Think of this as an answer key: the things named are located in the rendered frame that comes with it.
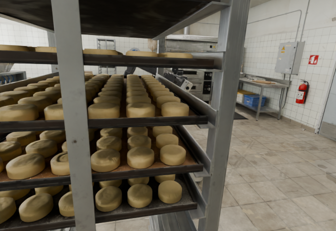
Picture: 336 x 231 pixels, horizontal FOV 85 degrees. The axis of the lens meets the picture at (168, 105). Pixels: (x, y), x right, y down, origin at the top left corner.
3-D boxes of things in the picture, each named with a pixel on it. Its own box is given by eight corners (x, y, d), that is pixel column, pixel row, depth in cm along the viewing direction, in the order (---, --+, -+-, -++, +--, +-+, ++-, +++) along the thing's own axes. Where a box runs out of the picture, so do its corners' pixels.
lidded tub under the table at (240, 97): (233, 99, 560) (234, 91, 553) (246, 99, 569) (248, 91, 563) (240, 102, 523) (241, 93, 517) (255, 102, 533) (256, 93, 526)
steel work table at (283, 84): (219, 102, 620) (222, 72, 595) (238, 101, 635) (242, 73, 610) (256, 121, 441) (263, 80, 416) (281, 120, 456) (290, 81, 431)
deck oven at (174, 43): (164, 107, 528) (167, 33, 477) (158, 98, 642) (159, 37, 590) (214, 106, 560) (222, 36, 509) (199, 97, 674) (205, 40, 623)
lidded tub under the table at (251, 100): (241, 103, 516) (243, 94, 510) (256, 103, 527) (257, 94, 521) (250, 107, 480) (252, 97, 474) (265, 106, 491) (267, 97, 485)
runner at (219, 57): (151, 60, 87) (151, 53, 86) (156, 60, 88) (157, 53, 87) (205, 71, 27) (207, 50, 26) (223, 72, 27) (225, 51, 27)
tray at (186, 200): (67, 116, 84) (67, 113, 83) (154, 114, 92) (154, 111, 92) (-57, 246, 27) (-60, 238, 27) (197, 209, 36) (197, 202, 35)
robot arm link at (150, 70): (132, 55, 165) (131, 57, 175) (126, 68, 164) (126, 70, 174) (175, 76, 175) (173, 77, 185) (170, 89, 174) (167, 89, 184)
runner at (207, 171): (150, 97, 92) (150, 91, 91) (156, 96, 92) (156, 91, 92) (195, 177, 31) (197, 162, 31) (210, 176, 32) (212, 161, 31)
